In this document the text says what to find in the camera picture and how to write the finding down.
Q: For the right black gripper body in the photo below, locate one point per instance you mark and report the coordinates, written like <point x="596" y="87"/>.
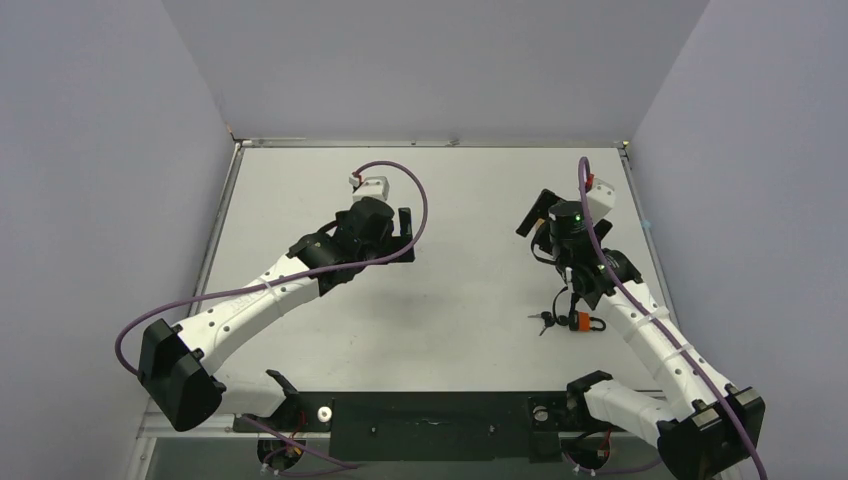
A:
<point x="539" y="216"/>

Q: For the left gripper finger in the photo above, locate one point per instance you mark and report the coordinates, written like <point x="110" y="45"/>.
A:
<point x="394" y="253"/>
<point x="405" y="222"/>

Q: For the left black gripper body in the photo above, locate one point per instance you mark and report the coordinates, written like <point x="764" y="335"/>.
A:
<point x="386" y="242"/>

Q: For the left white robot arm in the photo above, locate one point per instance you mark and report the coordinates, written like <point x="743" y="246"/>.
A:
<point x="181" y="366"/>

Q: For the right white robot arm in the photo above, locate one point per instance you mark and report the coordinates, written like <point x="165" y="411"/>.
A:
<point x="704" y="424"/>

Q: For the orange black padlock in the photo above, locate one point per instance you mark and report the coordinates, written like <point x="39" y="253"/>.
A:
<point x="583" y="322"/>

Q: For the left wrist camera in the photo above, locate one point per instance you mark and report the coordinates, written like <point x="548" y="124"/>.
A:
<point x="375" y="187"/>

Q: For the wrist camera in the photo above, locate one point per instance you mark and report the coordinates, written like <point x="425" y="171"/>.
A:
<point x="375" y="187"/>
<point x="601" y="198"/>

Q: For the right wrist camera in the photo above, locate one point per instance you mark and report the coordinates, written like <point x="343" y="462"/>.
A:
<point x="601" y="198"/>

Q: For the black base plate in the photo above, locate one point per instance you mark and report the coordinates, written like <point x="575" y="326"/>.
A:
<point x="430" y="426"/>

